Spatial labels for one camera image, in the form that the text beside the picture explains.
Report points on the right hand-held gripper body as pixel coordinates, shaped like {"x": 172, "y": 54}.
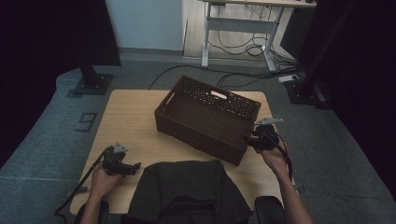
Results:
{"x": 267, "y": 138}

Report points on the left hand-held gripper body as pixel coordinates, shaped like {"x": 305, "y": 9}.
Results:
{"x": 113, "y": 163}

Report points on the brown wicker basket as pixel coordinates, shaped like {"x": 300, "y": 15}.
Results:
{"x": 202, "y": 124}

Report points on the black skirt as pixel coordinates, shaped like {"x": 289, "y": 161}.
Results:
{"x": 186, "y": 189}

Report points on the person's right hand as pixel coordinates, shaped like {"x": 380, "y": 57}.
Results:
{"x": 277, "y": 160}

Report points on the person's left hand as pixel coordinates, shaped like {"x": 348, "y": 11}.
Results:
{"x": 101, "y": 183}

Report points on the black floor tape mark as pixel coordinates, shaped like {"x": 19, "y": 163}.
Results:
{"x": 85, "y": 122}

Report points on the black slanted stand with base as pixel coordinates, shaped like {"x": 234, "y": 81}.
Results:
{"x": 306, "y": 90}

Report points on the white power strip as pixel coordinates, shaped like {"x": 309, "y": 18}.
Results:
{"x": 288, "y": 78}

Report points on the black stand with square base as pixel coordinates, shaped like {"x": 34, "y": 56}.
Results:
{"x": 93, "y": 84}

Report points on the white standing desk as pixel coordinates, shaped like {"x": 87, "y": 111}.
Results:
{"x": 239, "y": 25}

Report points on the black curtain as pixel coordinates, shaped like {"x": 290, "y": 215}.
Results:
{"x": 46, "y": 37}
{"x": 367, "y": 77}

